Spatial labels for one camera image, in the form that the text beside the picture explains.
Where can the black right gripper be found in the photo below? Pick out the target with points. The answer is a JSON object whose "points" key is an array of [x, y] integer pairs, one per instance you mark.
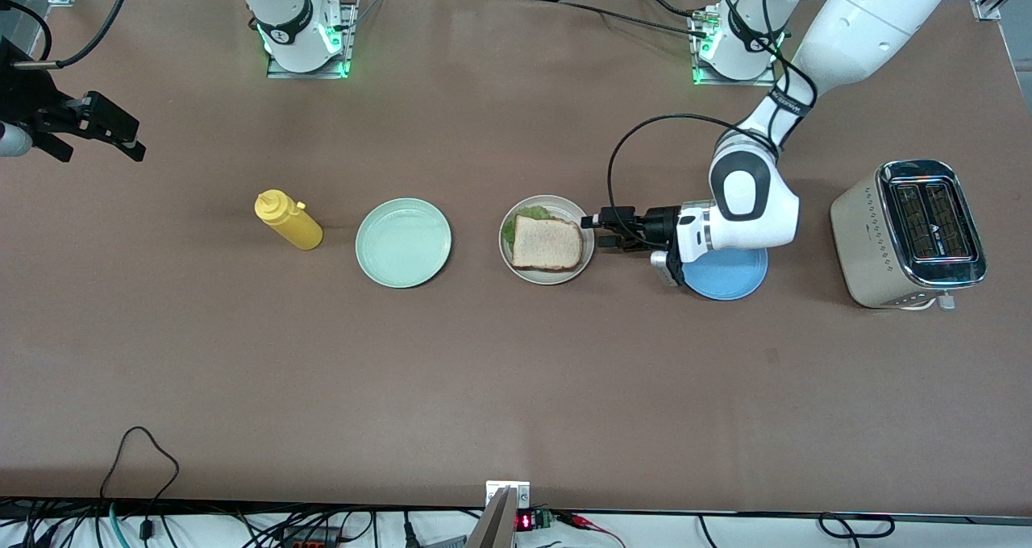
{"points": [[22, 97]]}

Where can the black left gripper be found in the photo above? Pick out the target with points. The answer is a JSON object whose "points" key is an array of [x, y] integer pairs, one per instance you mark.
{"points": [[661, 226]]}

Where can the toasted bread slice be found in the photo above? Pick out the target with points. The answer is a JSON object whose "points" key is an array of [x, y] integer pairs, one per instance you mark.
{"points": [[548, 243]]}

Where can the green lettuce leaf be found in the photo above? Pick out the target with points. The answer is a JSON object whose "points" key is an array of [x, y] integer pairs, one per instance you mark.
{"points": [[528, 213]]}

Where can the yellow squeeze sauce bottle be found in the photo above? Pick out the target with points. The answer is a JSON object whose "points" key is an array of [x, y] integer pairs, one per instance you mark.
{"points": [[298, 227]]}

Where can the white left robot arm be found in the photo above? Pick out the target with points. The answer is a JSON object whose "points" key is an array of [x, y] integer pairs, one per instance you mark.
{"points": [[758, 201]]}

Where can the beige round plate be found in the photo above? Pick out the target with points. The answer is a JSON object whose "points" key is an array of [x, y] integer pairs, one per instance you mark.
{"points": [[548, 278]]}

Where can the blue round plate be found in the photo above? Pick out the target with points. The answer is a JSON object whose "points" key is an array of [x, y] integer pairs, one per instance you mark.
{"points": [[726, 278]]}

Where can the pale green round plate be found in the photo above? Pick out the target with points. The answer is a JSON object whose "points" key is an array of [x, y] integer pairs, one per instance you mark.
{"points": [[403, 243]]}

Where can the beige chrome two-slot toaster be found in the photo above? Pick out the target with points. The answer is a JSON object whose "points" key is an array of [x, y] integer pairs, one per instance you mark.
{"points": [[867, 250]]}

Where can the red and black clip leads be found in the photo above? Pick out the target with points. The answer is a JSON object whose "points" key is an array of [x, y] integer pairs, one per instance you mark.
{"points": [[584, 521]]}

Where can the red digit display module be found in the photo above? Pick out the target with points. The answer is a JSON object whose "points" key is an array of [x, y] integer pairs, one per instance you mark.
{"points": [[524, 521]]}

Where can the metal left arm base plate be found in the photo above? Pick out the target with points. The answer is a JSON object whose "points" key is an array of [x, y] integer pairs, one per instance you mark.
{"points": [[766, 81]]}

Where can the aluminium camera mount post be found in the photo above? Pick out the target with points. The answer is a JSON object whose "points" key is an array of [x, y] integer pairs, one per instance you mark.
{"points": [[496, 524]]}

